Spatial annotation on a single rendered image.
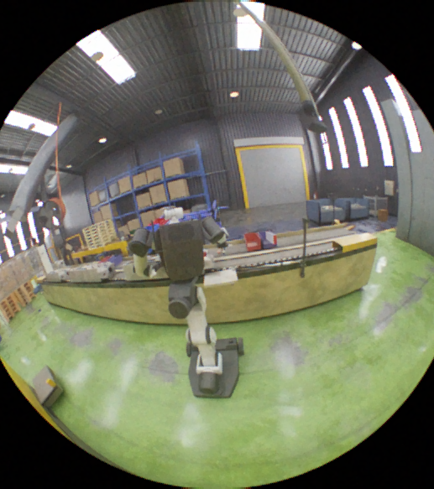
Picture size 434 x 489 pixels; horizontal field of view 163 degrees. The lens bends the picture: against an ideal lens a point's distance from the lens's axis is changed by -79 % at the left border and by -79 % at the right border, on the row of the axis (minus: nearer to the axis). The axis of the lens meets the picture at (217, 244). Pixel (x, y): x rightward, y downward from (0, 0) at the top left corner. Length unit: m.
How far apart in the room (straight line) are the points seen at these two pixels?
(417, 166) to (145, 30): 10.16
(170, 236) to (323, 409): 1.75
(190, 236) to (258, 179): 11.30
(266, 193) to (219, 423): 12.01
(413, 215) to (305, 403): 5.19
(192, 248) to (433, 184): 5.46
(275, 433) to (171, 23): 10.15
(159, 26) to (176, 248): 8.71
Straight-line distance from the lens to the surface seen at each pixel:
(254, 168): 11.94
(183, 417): 1.64
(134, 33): 8.87
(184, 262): 0.76
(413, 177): 5.62
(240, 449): 1.55
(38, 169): 8.55
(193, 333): 1.10
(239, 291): 1.60
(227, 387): 1.43
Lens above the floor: 1.53
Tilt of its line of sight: 19 degrees down
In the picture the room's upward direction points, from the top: 11 degrees counter-clockwise
